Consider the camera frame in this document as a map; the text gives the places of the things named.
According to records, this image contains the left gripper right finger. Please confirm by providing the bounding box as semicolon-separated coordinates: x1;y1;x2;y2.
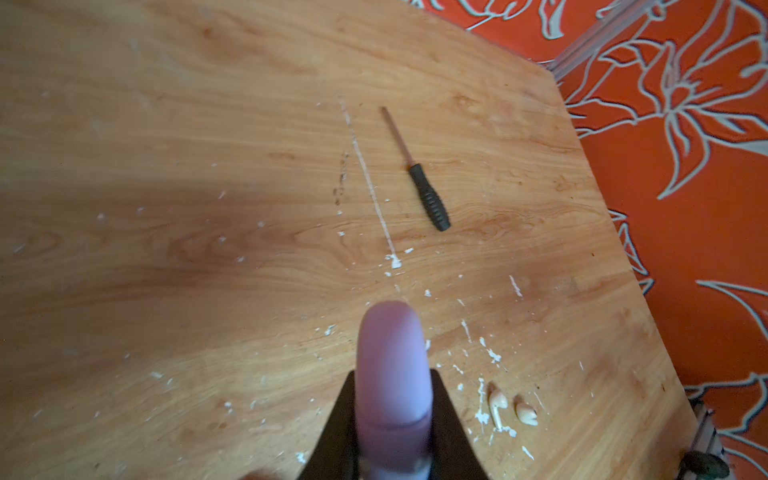
429;369;488;480

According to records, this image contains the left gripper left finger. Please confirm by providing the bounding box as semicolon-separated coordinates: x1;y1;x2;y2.
298;371;359;480

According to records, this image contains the white earbud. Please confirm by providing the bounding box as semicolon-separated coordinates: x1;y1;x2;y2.
488;387;509;431
514;401;538;426

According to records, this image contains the black screwdriver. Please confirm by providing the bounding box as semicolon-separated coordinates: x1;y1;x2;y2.
380;106;451;232

